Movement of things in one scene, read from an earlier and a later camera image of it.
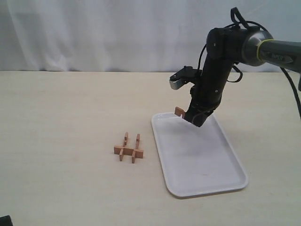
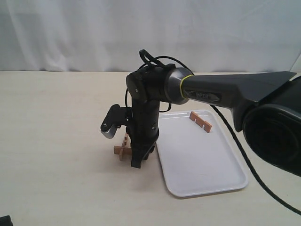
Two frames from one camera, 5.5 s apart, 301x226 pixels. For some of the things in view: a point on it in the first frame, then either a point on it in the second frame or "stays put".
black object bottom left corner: [5, 221] stays put
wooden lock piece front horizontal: [139, 153] stays put
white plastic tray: [196, 160] stays put
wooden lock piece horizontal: [179, 111] → [207, 126]
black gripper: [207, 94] → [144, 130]
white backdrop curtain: [128, 35] stays put
